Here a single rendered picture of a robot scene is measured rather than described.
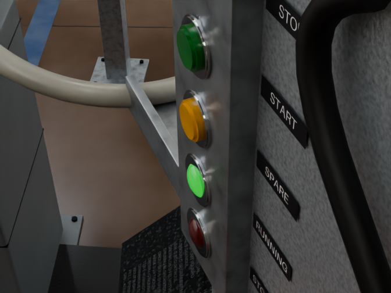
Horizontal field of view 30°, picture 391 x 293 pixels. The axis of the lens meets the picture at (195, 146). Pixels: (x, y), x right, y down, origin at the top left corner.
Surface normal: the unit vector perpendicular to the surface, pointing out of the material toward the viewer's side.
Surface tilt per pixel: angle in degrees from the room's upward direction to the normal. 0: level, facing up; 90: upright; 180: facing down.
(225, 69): 90
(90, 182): 0
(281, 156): 90
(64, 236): 0
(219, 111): 90
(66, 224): 0
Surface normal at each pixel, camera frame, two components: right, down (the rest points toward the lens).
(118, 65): -0.11, 0.67
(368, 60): -0.92, 0.28
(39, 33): -0.01, -0.74
